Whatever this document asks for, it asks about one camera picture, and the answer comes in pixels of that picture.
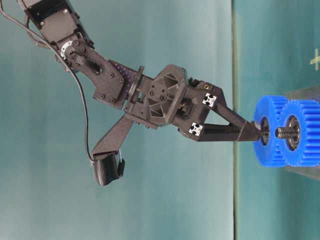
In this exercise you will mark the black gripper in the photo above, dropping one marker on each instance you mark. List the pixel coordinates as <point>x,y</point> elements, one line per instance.
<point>169,99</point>

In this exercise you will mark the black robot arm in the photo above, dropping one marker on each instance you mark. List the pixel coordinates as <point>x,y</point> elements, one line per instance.
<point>60,25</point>

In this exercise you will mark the near threaded steel shaft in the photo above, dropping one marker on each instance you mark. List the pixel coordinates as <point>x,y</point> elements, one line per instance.
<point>286,133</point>

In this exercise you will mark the far blue plastic gear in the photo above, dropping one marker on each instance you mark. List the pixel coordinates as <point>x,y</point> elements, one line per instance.
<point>267,148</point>

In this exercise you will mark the blue plastic gear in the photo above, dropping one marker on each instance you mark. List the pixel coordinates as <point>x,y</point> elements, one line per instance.
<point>267,148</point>
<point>304,115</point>

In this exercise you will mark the near blue plastic gear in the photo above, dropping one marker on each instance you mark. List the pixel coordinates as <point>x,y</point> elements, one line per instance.
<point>304,115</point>

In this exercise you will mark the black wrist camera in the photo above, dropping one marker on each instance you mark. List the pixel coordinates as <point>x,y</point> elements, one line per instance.
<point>105,166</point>

